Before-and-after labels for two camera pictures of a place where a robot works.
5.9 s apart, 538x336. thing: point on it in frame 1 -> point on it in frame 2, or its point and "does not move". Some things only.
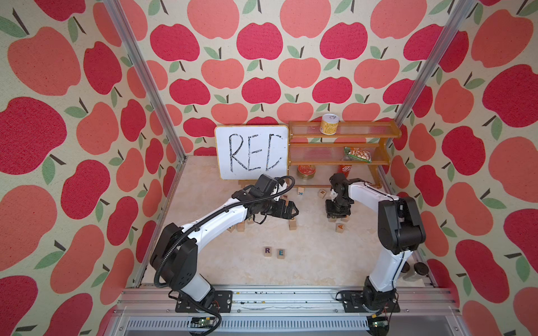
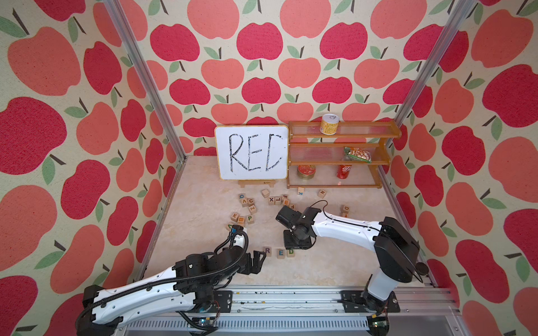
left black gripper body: x=277 y=208 -> x=248 y=267
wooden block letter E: x=281 y=253 does not move
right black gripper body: x=337 y=208 -> x=291 y=241
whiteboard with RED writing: x=248 y=152 does not move
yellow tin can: x=329 y=124 does not move
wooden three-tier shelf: x=318 y=150 does not move
